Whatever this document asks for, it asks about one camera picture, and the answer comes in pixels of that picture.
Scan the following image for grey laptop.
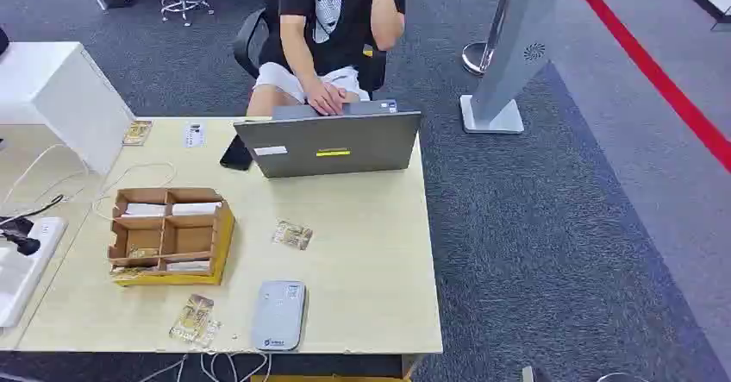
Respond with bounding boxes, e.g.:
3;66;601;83
233;99;423;179

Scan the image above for person's right hand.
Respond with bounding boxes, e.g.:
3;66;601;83
302;76;347;117

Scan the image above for black phone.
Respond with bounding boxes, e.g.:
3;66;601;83
219;134;254;172

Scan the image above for person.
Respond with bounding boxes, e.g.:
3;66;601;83
247;0;414;118

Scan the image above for wooden card box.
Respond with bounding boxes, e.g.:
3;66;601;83
107;187;236;288

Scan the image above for chrome stanchion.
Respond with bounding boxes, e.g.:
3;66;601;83
460;0;516;77

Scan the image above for grey card reader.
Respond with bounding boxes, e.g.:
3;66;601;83
250;279;308;353

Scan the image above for white card stack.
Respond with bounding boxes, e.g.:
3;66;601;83
170;201;223;217
165;260;212;273
120;202;167;219

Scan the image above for white paper label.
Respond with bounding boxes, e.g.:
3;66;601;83
182;122;207;150

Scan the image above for black office chair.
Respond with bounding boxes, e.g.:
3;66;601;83
231;7;390;96

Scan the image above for grey display stand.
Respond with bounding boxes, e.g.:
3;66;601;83
459;0;559;135

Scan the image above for gold printed card in sleeve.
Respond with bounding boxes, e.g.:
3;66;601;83
168;293;223;350

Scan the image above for red floor tape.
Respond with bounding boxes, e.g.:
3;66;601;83
562;0;731;173

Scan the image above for black plug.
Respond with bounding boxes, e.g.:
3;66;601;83
0;216;43;257

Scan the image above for white power strip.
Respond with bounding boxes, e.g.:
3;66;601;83
0;216;69;329

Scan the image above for white cable bundle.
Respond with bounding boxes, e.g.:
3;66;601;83
136;352;273;382

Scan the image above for black cable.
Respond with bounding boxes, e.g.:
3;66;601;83
0;194;66;227

